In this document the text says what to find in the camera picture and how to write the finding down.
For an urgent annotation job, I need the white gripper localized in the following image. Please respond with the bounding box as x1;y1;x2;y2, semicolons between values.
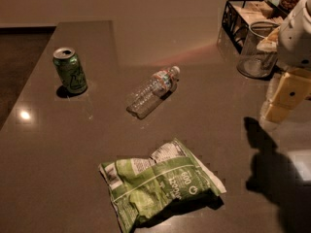
259;0;311;130

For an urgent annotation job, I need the green soda can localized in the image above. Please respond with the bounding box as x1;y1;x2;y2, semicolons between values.
52;47;87;94

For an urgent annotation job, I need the clear glass jar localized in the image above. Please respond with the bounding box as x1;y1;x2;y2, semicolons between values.
236;21;278;79

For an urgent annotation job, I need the clear plastic water bottle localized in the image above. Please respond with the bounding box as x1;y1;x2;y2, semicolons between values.
126;66;180;119

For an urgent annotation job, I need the green chip bag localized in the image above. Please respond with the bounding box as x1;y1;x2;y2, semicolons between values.
99;139;225;233

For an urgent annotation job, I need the black wire basket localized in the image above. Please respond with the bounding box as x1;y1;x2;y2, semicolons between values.
222;0;288;52

